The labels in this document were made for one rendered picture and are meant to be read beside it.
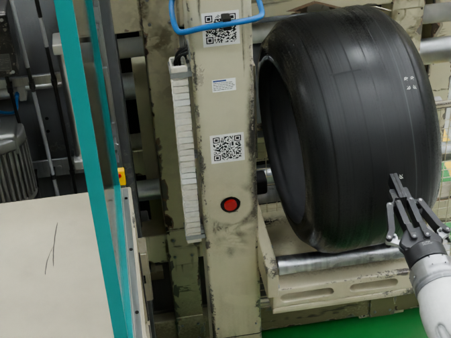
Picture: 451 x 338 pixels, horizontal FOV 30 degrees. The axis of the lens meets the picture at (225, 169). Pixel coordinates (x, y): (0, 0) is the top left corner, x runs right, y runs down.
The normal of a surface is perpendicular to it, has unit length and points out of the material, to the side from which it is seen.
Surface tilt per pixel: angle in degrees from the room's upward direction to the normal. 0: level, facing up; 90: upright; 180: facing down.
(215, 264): 90
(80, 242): 0
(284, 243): 0
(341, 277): 0
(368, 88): 40
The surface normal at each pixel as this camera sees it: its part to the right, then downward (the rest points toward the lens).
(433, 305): -0.70, -0.46
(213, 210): 0.15, 0.58
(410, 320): -0.04, -0.81
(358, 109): 0.11, -0.12
